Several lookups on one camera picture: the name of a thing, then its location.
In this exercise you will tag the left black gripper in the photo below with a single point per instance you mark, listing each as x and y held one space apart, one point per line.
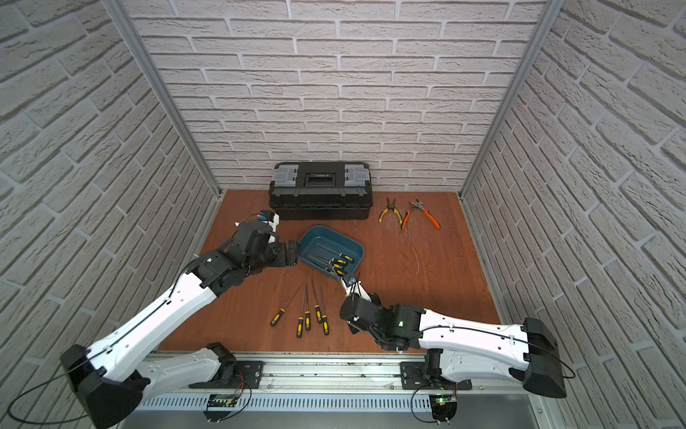
284 253

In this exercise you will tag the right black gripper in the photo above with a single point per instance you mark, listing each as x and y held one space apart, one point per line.
374 304

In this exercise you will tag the left aluminium corner post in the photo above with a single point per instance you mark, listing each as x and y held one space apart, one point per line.
136 45

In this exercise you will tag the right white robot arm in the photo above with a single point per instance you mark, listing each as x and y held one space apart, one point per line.
458 349

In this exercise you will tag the file tool nine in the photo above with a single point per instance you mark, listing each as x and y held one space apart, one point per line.
334 262

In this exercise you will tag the right aluminium corner post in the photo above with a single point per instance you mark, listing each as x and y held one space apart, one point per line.
539 35

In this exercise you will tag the file tool five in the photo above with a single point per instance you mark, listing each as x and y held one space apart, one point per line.
326 329

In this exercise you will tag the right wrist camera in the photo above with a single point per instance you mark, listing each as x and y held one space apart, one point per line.
347 286

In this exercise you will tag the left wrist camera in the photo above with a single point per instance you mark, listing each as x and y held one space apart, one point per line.
270 218

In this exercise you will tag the teal plastic storage bin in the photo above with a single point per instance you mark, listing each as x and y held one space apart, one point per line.
322 235

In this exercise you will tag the right controller board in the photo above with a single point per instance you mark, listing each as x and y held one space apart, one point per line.
443 408

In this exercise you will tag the file tool two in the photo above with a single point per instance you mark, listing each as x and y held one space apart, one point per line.
302 319

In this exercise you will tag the file tool four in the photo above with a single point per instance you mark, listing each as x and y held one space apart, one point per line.
317 307

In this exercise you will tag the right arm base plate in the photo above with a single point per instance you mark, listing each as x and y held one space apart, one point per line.
415 374

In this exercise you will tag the file tool ten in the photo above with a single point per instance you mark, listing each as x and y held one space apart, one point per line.
329 256

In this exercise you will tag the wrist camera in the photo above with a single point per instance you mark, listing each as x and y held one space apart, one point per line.
347 286
270 218

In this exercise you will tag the yellow handled pliers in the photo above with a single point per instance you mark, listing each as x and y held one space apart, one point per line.
391 209

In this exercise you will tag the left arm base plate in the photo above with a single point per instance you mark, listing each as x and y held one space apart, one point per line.
230 376

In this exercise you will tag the aluminium corner post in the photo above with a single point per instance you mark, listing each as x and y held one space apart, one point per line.
539 35
136 45

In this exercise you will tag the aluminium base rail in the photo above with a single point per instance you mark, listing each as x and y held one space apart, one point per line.
369 372

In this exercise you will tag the left controller board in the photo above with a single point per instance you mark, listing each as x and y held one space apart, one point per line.
221 407

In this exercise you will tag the file tool three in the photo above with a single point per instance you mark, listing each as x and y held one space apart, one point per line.
307 311

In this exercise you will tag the file tool one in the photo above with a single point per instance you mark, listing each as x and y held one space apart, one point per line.
279 315

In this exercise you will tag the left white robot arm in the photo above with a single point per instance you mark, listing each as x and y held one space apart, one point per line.
110 378

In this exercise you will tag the black plastic toolbox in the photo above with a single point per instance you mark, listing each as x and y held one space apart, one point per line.
321 191

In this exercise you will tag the file tool seven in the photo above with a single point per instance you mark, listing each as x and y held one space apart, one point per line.
333 271

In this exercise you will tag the controller board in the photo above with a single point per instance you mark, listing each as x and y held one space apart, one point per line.
221 407
443 408

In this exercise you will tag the file tool eleven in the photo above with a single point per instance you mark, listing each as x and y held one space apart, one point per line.
339 254

